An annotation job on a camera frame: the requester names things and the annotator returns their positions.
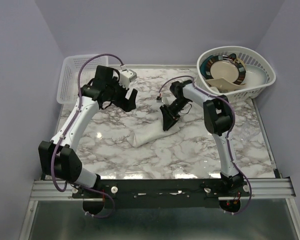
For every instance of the white oval dish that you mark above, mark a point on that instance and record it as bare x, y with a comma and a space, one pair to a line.
254, 76

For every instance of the white printed t shirt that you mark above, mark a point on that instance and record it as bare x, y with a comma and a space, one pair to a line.
150, 131

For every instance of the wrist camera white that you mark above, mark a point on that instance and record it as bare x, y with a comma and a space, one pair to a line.
162, 100
126, 77

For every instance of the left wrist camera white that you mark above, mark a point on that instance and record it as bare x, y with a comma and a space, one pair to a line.
126, 77

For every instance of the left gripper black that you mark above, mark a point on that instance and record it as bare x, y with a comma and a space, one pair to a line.
127, 105

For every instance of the white rectangular perforated basket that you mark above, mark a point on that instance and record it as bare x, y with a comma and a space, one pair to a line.
68, 81

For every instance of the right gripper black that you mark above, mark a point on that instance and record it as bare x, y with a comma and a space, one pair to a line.
169, 118

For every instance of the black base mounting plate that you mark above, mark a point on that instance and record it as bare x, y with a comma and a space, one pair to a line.
110, 195

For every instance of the white round dish basket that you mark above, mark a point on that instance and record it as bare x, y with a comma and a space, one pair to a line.
248, 57

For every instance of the striped rim plate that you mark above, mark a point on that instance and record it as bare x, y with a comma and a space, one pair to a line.
228, 67

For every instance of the beige plastic dish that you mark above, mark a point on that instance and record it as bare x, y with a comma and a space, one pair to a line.
223, 85

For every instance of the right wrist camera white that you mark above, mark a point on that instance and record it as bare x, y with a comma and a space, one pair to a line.
162, 100

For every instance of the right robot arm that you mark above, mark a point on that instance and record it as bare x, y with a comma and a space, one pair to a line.
219, 120

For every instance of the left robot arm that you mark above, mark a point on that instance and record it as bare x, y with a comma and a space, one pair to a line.
58, 156

